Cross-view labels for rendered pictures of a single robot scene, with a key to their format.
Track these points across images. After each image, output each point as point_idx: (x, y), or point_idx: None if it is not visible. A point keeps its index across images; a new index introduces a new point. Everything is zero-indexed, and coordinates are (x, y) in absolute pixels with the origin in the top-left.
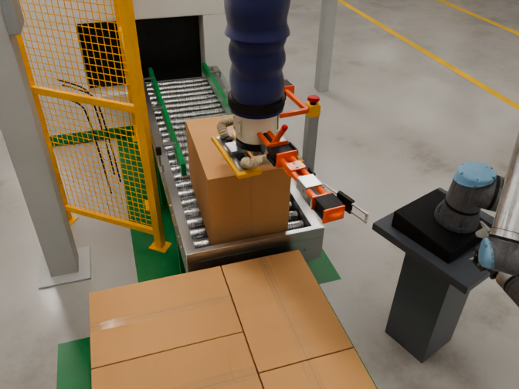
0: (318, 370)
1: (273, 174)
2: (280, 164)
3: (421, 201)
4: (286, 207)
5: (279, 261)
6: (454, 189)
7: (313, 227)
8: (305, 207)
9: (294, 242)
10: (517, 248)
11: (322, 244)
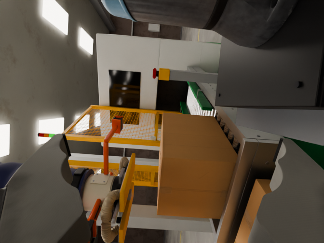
0: None
1: (166, 172)
2: None
3: (223, 41)
4: (208, 163)
5: (253, 209)
6: (156, 23)
7: (240, 150)
8: (232, 126)
9: (249, 172)
10: None
11: (271, 143)
